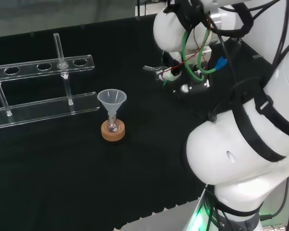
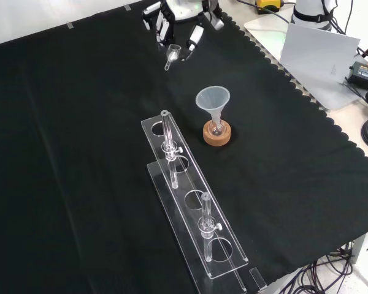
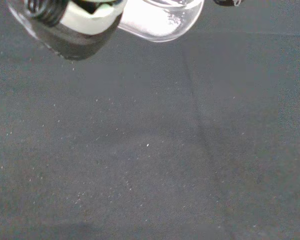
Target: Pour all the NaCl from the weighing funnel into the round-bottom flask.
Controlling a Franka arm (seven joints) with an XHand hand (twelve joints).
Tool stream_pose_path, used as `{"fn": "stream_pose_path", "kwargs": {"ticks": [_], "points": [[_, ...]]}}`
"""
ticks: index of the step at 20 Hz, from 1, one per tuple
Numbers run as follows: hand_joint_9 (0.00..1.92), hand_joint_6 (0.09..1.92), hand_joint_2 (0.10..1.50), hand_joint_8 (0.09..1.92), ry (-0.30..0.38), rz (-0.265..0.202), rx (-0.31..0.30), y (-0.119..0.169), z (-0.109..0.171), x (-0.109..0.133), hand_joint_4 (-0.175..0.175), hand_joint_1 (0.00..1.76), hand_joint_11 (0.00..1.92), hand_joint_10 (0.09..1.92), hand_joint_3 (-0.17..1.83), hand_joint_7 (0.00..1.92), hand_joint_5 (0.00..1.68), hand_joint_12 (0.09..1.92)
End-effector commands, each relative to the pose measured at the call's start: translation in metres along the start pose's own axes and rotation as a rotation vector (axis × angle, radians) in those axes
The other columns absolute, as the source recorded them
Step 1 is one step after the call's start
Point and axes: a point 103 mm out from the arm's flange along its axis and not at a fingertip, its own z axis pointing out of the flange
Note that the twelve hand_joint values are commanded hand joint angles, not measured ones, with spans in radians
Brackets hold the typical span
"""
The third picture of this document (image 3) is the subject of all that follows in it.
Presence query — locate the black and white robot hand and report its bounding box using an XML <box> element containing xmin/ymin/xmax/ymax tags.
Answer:
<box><xmin>7</xmin><ymin>0</ymin><xmax>128</xmax><ymax>61</ymax></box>

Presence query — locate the black cloth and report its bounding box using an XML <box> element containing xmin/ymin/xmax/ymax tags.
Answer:
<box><xmin>0</xmin><ymin>0</ymin><xmax>300</xmax><ymax>240</ymax></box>

